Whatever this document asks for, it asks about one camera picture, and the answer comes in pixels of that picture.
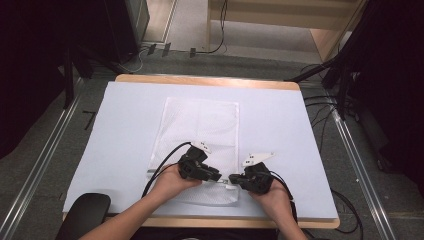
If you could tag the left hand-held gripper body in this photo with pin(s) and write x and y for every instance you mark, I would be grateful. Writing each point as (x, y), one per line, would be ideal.
(191, 165)

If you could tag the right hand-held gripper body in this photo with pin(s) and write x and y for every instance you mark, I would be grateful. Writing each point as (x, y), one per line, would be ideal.
(260, 180)

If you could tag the white mesh laundry bag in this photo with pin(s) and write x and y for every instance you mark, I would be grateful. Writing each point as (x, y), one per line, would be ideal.
(200, 126)

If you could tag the person's left hand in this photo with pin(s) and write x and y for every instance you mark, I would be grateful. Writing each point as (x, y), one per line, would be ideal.
(173, 185)

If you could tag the person's right hand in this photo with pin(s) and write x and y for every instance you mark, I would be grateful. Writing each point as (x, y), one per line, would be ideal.
(276, 201)

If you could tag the white table mat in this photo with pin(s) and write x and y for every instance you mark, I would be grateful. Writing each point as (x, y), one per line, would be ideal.
(116, 133)

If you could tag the wooden table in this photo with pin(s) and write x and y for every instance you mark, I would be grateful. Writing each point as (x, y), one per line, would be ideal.
(206, 81)

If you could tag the black chair armrest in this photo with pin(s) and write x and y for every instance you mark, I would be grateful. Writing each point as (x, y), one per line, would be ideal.
(83, 213)

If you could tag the black cabinet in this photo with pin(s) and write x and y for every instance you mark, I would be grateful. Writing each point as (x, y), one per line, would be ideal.
(125, 30)

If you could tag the light wooden shelf unit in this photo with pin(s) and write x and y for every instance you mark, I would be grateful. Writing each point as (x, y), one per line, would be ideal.
(286, 15)

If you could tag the metal floor rail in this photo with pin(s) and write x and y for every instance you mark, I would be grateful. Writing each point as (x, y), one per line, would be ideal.
(363, 180)
(36, 170)

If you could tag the black metal frame stand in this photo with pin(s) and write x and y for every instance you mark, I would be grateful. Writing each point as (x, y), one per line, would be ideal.
(340, 90)

